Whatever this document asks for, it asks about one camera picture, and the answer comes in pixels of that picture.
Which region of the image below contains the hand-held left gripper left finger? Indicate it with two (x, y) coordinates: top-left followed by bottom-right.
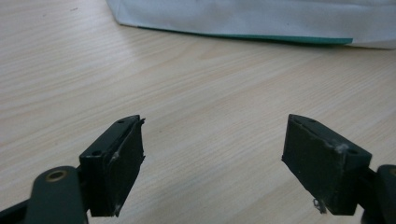
(78, 114), (147, 217)

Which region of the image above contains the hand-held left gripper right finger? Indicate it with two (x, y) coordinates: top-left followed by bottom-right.
(281, 113), (374, 217)

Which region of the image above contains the white tote bag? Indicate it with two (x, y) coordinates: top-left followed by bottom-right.
(106, 0), (396, 50)

